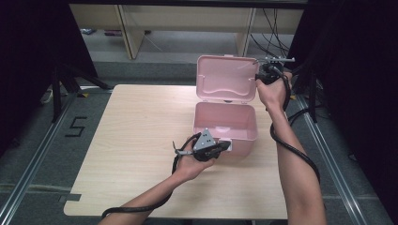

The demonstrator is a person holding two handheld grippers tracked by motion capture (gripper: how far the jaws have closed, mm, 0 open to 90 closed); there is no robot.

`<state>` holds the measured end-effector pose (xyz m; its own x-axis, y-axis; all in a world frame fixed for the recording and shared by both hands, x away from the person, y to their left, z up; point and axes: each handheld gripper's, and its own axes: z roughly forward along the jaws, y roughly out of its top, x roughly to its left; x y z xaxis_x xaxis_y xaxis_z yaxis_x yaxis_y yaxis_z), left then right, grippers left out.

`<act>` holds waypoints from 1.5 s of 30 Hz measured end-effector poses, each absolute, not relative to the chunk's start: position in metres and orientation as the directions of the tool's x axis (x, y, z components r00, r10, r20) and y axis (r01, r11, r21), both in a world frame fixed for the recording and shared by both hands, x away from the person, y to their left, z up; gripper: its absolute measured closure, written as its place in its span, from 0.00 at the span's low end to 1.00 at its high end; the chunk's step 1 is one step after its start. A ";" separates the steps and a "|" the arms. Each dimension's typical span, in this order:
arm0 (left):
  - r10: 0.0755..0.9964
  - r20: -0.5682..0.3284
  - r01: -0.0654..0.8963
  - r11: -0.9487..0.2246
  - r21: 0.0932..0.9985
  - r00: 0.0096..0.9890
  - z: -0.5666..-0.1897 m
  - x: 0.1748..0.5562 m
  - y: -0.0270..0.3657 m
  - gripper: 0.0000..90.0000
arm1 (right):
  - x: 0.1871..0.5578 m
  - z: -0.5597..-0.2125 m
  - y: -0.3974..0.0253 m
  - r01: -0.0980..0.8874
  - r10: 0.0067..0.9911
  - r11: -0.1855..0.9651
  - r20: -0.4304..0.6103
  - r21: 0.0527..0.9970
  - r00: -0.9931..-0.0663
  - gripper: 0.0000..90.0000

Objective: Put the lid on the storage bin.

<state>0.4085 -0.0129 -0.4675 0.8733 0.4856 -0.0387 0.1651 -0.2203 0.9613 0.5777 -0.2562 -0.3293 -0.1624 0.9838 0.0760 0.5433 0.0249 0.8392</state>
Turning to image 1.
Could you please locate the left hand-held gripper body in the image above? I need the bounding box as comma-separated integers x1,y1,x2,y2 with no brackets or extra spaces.
191,127,222,163

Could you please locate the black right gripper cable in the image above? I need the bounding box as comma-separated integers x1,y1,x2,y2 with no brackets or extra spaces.
269,64,322,186

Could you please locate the black metal stand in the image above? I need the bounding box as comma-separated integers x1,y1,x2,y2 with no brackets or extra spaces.
289,61,319,124
51,61,113,124

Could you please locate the black curtain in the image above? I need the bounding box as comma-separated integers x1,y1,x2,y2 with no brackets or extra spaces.
283,0,398,223
0,0,99,156

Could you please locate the pink plastic box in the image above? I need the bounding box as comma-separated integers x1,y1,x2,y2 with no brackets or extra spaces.
191,53,261,158

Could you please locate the person's right hand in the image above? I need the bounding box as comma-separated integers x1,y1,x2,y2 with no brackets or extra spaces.
255,70,294,111

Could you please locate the light wooden desk frame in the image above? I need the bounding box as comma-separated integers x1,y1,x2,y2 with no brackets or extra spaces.
69,4,305,62

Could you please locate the bundle of black floor cables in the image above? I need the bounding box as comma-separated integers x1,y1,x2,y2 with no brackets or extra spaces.
249,8,291,60

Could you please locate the metal floor rail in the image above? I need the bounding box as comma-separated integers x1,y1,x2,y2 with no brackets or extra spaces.
296,95,368,225
0,93,79,225

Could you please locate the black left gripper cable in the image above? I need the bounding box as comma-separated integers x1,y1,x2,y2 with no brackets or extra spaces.
100,132,203,219

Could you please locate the person's left hand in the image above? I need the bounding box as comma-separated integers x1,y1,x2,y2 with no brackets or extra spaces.
173,145,221,184

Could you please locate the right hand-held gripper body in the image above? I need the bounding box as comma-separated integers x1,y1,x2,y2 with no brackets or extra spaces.
254,55,297,86

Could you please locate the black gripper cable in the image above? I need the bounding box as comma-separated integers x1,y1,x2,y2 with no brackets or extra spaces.
269,64,322,186
100,132,203,219

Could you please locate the grey tape strip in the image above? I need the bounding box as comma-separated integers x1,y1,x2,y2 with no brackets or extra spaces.
58,193,83,203

